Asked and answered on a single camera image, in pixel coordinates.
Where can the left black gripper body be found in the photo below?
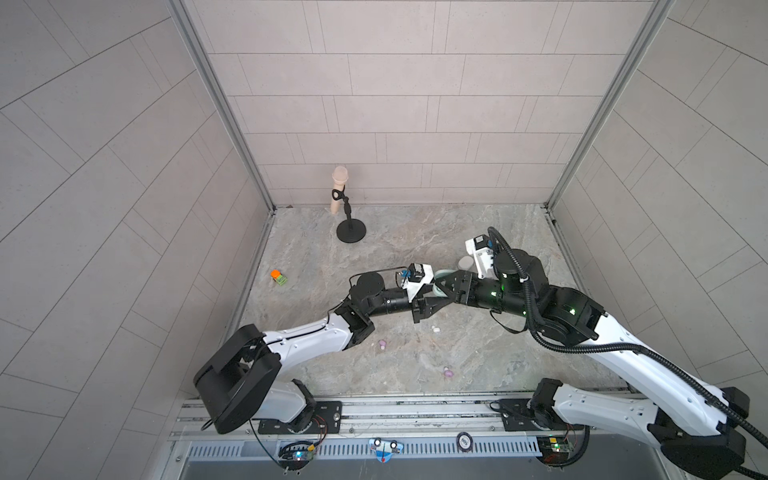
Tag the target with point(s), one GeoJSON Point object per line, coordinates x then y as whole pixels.
{"type": "Point", "coordinates": [414, 312]}

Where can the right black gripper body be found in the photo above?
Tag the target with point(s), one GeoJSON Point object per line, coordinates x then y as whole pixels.
{"type": "Point", "coordinates": [486, 293]}

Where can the mint green earbud case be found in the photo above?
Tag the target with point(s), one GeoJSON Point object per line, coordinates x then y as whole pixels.
{"type": "Point", "coordinates": [444, 283]}

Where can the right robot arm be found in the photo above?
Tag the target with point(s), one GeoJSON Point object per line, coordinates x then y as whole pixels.
{"type": "Point", "coordinates": [698, 428]}

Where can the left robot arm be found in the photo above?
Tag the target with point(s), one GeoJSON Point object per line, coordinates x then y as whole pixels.
{"type": "Point", "coordinates": [240, 382]}

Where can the white earbud case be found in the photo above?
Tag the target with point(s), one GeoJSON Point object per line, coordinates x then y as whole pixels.
{"type": "Point", "coordinates": [466, 263]}

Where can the black microphone stand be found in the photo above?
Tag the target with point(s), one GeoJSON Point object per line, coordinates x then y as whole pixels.
{"type": "Point", "coordinates": [350, 230]}

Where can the small black round disc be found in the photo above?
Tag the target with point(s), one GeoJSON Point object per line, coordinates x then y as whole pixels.
{"type": "Point", "coordinates": [464, 442]}

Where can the blue white clip gadget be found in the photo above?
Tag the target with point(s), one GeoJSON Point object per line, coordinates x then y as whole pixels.
{"type": "Point", "coordinates": [384, 450]}

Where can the orange green small toy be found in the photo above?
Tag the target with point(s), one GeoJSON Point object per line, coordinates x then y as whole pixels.
{"type": "Point", "coordinates": [278, 277]}

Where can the beige microphone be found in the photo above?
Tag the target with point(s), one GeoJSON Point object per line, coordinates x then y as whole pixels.
{"type": "Point", "coordinates": [340, 177]}

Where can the right green circuit board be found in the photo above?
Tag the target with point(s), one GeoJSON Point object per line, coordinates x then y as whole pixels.
{"type": "Point", "coordinates": [553, 449]}

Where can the green circuit board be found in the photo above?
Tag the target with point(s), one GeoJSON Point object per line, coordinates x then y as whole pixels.
{"type": "Point", "coordinates": [553, 449]}
{"type": "Point", "coordinates": [295, 456]}

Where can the left green circuit board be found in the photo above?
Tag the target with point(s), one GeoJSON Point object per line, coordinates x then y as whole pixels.
{"type": "Point", "coordinates": [295, 456]}

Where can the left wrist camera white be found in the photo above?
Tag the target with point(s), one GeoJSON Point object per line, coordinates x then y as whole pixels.
{"type": "Point", "coordinates": [415, 278]}

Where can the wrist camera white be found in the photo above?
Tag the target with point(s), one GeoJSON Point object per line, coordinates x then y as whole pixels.
{"type": "Point", "coordinates": [480, 249]}
{"type": "Point", "coordinates": [415, 278]}

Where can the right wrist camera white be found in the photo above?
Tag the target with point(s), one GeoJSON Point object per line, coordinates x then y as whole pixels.
{"type": "Point", "coordinates": [480, 249]}

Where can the aluminium front rail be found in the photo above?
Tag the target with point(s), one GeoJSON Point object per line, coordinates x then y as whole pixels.
{"type": "Point", "coordinates": [400, 417]}

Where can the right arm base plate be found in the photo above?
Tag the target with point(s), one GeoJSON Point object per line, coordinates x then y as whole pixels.
{"type": "Point", "coordinates": [510, 414]}

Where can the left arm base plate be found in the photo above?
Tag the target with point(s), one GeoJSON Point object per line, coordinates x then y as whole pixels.
{"type": "Point", "coordinates": [321, 417]}

